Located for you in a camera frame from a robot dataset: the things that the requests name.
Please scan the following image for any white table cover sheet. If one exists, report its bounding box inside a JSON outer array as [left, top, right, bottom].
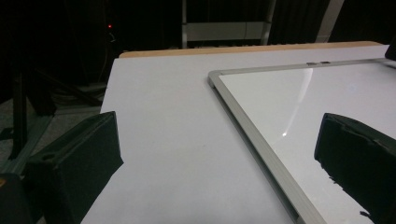
[[80, 45, 390, 224]]

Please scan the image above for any silver framed whiteboard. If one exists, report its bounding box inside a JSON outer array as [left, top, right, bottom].
[[207, 57, 396, 224]]

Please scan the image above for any metal stand frame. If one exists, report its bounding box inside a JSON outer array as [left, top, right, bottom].
[[181, 0, 345, 49]]

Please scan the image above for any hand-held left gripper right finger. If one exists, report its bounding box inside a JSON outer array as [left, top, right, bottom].
[[313, 112, 396, 224]]

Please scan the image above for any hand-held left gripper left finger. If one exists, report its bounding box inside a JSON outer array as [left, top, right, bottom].
[[23, 111, 124, 224]]

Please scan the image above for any black tripod stand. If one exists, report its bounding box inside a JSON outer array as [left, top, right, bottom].
[[7, 68, 104, 161]]

